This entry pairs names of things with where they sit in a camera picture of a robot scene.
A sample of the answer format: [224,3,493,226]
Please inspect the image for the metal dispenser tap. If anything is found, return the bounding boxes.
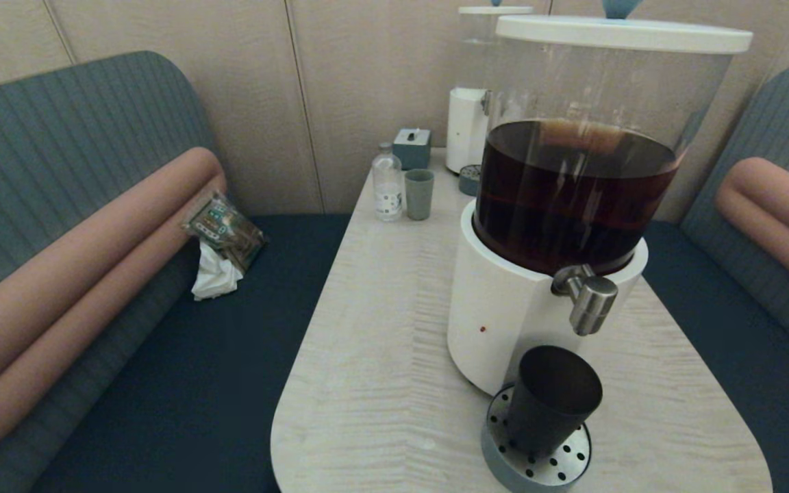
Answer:
[551,265,619,337]

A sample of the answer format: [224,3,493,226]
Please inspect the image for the black plastic cup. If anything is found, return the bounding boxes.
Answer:
[506,345,603,461]

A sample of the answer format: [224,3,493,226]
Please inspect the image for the grey-green cup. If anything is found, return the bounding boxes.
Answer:
[404,169,435,221]

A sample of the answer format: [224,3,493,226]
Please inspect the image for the clear plastic bottle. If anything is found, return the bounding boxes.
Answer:
[372,142,404,222]

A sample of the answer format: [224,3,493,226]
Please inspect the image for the small grey drip tray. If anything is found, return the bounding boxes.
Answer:
[458,164,483,197]

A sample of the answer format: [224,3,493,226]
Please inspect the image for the small grey box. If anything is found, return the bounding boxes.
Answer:
[392,128,432,170]

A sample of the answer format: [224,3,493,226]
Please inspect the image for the large tea drink dispenser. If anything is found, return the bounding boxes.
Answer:
[447,15,754,398]

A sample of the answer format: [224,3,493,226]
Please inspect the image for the far empty drink dispenser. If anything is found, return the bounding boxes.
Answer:
[445,5,534,175]

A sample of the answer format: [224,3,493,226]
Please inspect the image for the green snack package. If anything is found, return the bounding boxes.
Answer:
[181,190,266,270]

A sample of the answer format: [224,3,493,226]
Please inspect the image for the crumpled white tissue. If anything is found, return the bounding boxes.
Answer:
[191,240,245,302]

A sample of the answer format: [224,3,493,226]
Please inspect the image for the round grey perforated drip tray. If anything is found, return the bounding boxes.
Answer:
[481,383,592,493]

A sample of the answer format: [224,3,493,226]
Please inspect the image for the pink bolster cushion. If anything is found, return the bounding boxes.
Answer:
[716,157,789,307]
[0,147,227,461]

